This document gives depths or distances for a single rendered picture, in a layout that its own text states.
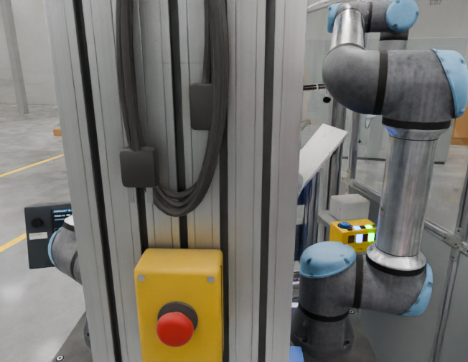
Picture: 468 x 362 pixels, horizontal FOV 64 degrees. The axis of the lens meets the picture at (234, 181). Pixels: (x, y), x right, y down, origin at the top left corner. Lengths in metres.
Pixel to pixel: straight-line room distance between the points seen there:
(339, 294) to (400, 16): 0.68
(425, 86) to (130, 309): 0.57
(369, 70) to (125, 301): 0.53
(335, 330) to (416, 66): 0.56
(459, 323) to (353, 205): 0.70
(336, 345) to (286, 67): 0.68
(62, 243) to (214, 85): 0.73
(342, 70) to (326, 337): 0.56
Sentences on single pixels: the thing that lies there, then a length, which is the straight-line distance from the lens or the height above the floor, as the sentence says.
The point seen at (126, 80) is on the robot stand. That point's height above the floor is 1.65.
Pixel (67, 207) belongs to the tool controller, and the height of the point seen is 1.25.
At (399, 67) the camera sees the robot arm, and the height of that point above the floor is 1.65.
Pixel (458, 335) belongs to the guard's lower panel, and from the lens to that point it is 1.86.
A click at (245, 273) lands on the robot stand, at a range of 0.44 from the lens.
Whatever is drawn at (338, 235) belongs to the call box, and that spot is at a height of 1.05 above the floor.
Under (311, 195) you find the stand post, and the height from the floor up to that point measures 1.04.
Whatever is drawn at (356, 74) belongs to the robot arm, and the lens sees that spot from 0.72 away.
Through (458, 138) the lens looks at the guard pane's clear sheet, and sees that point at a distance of 1.70.
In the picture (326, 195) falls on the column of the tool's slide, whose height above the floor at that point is 0.91.
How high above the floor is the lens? 1.66
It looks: 17 degrees down
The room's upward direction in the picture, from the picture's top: straight up
